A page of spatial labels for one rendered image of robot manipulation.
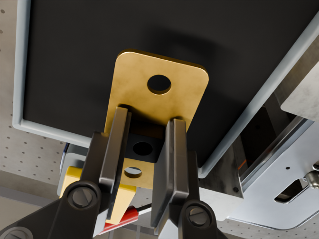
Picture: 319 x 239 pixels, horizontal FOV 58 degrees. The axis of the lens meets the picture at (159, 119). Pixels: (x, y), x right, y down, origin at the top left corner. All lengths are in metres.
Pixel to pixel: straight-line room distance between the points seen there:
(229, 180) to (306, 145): 0.12
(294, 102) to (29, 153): 0.87
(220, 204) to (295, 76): 0.25
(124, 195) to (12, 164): 0.85
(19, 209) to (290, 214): 2.19
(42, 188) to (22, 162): 1.45
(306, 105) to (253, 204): 0.34
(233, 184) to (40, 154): 0.69
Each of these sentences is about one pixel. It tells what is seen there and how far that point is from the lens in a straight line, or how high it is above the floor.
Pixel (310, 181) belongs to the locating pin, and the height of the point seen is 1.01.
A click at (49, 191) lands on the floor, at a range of 2.50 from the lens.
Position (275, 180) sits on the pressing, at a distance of 0.53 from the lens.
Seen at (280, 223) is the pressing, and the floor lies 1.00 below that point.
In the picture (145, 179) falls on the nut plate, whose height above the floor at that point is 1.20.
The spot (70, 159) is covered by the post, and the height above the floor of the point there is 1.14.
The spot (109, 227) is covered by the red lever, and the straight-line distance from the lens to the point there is 0.37.
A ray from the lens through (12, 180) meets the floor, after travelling 2.52.
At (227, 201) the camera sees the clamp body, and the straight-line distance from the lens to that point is 0.45.
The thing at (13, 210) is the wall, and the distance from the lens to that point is 2.55.
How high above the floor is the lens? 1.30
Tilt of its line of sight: 49 degrees down
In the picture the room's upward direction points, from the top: 177 degrees counter-clockwise
